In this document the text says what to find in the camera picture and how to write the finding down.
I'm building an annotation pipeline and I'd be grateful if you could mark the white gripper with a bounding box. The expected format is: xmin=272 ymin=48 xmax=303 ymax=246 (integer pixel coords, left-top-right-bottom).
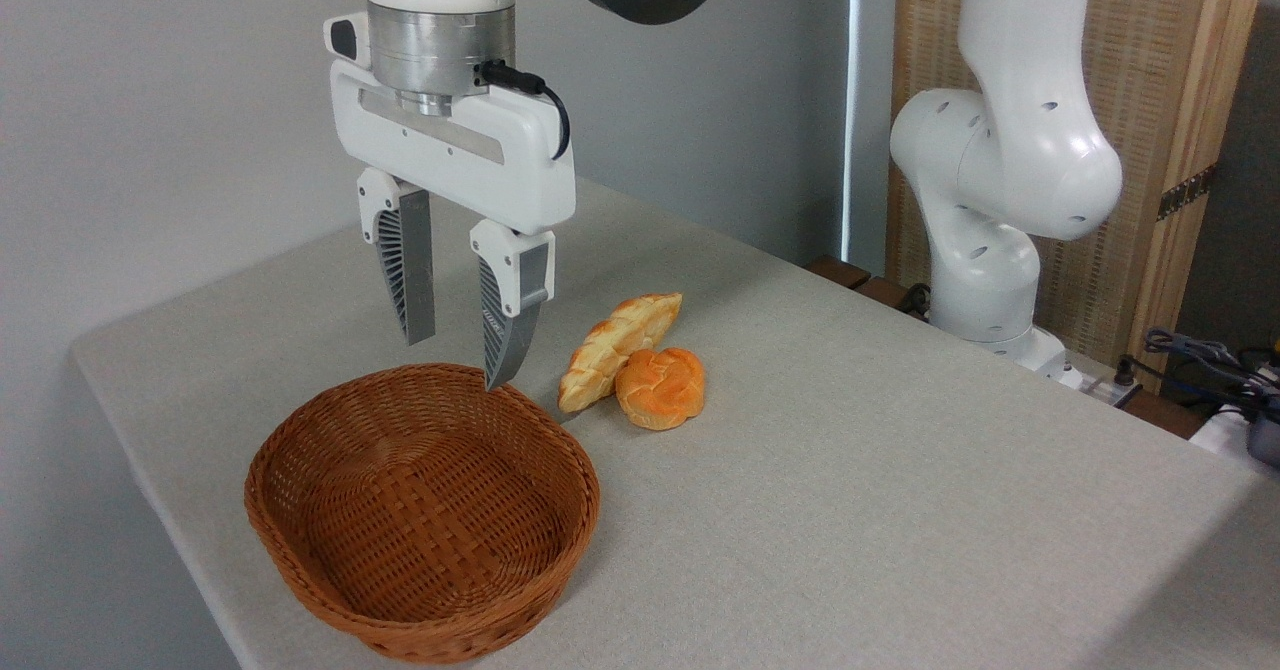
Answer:
xmin=329 ymin=58 xmax=578 ymax=392

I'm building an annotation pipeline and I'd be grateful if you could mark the long braided bread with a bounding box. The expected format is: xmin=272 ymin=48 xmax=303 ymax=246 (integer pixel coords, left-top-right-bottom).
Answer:
xmin=557 ymin=292 xmax=684 ymax=415

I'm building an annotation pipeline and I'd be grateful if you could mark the round orange bread bun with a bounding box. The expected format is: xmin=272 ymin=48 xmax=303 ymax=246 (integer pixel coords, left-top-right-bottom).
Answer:
xmin=614 ymin=347 xmax=707 ymax=432

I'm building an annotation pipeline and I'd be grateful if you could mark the brown wicker basket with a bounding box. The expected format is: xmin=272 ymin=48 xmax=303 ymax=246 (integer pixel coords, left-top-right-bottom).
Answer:
xmin=244 ymin=363 xmax=602 ymax=665

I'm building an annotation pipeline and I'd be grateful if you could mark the wooden rattan folding screen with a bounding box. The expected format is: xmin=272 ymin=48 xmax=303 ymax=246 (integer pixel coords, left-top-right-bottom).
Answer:
xmin=885 ymin=0 xmax=1271 ymax=383

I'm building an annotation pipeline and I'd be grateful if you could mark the dark metal screen hinge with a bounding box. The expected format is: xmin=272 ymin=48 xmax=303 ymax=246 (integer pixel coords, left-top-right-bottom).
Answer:
xmin=1157 ymin=162 xmax=1219 ymax=223

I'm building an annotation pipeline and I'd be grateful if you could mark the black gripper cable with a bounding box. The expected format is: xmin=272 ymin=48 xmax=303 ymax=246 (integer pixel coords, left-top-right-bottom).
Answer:
xmin=477 ymin=59 xmax=572 ymax=162

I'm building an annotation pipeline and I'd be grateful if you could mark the white vertical wall trim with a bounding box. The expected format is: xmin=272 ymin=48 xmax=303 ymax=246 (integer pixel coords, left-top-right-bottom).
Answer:
xmin=840 ymin=0 xmax=864 ymax=266

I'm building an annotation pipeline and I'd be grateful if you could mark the dark cable bundle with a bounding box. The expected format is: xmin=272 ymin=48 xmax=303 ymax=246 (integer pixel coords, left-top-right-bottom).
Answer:
xmin=1143 ymin=327 xmax=1280 ymax=403

